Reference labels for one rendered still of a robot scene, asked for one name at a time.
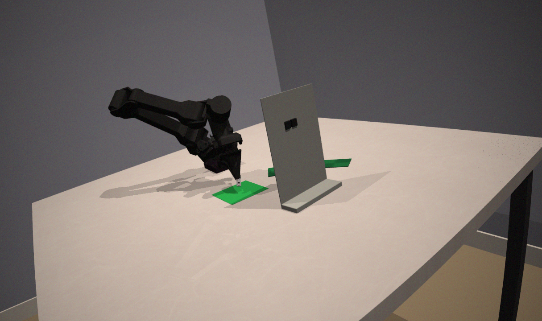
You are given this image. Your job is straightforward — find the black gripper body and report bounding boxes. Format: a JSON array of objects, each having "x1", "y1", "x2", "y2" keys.
[{"x1": 212, "y1": 125, "x2": 243, "y2": 169}]

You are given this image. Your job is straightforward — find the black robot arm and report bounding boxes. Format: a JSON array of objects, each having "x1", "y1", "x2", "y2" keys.
[{"x1": 108, "y1": 87, "x2": 232, "y2": 163}]

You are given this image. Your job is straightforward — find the grey panel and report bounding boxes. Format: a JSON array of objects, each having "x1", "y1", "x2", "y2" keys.
[{"x1": 260, "y1": 84, "x2": 342, "y2": 213}]

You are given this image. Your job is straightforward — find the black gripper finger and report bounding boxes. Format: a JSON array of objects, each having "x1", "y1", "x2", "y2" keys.
[
  {"x1": 220, "y1": 149, "x2": 241, "y2": 179},
  {"x1": 220, "y1": 160, "x2": 236, "y2": 180}
]

